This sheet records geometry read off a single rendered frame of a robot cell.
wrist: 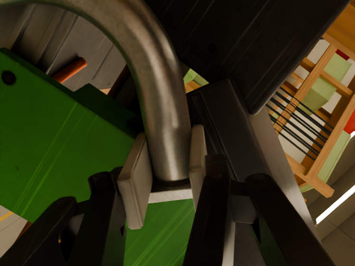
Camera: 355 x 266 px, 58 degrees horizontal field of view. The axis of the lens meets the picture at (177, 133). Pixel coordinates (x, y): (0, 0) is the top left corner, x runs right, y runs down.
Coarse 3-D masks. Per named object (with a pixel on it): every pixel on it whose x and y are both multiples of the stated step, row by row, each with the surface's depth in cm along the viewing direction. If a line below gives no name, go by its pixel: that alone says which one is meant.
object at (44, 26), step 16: (0, 16) 23; (16, 16) 23; (32, 16) 23; (48, 16) 23; (64, 16) 23; (0, 32) 23; (16, 32) 23; (32, 32) 23; (48, 32) 23; (64, 32) 23; (16, 48) 24; (32, 48) 24; (48, 48) 24; (32, 64) 23; (48, 64) 24
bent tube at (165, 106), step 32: (0, 0) 18; (32, 0) 18; (64, 0) 17; (96, 0) 17; (128, 0) 17; (128, 32) 18; (160, 32) 18; (128, 64) 19; (160, 64) 18; (160, 96) 19; (160, 128) 19; (160, 160) 20; (160, 192) 20
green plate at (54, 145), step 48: (0, 48) 22; (0, 96) 23; (48, 96) 23; (96, 96) 29; (0, 144) 24; (48, 144) 24; (96, 144) 24; (0, 192) 26; (48, 192) 25; (144, 240) 26
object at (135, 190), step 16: (144, 144) 20; (128, 160) 18; (144, 160) 19; (128, 176) 16; (144, 176) 19; (128, 192) 16; (144, 192) 18; (128, 208) 16; (144, 208) 17; (128, 224) 16
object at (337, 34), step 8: (352, 8) 84; (344, 16) 85; (352, 16) 84; (336, 24) 86; (344, 24) 85; (352, 24) 85; (328, 32) 86; (336, 32) 86; (344, 32) 85; (352, 32) 85; (328, 40) 93; (336, 40) 86; (344, 40) 86; (352, 40) 85; (344, 48) 88; (352, 48) 86; (352, 56) 91
